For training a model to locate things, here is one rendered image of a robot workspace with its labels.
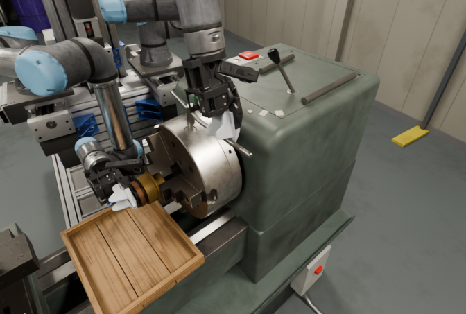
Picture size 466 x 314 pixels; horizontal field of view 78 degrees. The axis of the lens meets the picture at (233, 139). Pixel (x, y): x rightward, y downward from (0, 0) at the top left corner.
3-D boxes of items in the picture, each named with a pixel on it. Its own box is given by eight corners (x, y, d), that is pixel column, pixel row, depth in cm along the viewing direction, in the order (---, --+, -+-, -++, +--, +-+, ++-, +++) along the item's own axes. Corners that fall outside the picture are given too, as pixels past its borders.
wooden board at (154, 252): (148, 195, 109) (146, 187, 107) (204, 263, 87) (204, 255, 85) (64, 240, 94) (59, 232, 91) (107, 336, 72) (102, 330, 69)
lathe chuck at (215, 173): (175, 161, 111) (173, 95, 89) (227, 221, 96) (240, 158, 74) (154, 172, 107) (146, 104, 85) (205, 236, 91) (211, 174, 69)
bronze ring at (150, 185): (152, 161, 85) (121, 175, 80) (168, 177, 80) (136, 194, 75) (157, 184, 91) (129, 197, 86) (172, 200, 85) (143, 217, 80)
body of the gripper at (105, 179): (102, 208, 81) (88, 184, 89) (131, 193, 86) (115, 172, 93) (94, 189, 77) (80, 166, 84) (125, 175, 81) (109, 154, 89)
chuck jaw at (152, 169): (178, 159, 91) (163, 125, 89) (184, 159, 87) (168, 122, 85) (146, 175, 85) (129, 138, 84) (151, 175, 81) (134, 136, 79)
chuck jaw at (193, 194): (190, 166, 86) (214, 186, 78) (192, 179, 89) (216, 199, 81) (157, 184, 80) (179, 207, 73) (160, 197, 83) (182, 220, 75)
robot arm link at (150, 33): (140, 37, 136) (134, 6, 128) (169, 35, 138) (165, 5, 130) (139, 46, 126) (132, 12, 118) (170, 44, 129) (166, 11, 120)
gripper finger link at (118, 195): (117, 216, 74) (105, 195, 80) (139, 205, 77) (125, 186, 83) (114, 208, 73) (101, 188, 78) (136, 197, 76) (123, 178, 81)
